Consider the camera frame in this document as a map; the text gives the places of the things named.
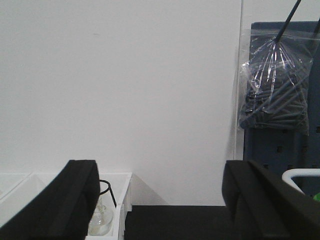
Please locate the clear glass flask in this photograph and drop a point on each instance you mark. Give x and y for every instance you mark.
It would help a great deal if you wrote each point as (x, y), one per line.
(101, 221)

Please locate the blue pegboard drying rack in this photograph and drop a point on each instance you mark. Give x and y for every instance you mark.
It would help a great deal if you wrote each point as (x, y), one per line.
(279, 150)

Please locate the plastic bag of pegs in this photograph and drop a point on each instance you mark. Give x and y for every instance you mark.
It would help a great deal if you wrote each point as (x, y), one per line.
(276, 80)

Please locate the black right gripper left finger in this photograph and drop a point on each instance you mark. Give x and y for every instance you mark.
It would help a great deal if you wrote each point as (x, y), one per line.
(62, 210)

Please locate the middle white plastic bin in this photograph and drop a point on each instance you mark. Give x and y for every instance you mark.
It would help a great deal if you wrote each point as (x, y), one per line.
(10, 180)

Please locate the black wire tripod stand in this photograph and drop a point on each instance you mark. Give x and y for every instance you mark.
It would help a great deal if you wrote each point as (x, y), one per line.
(108, 189)

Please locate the white lab faucet green knobs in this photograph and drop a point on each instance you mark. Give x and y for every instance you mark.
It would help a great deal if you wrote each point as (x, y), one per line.
(304, 180)

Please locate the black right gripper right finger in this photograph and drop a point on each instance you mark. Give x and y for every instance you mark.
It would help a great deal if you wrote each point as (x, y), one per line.
(263, 207)

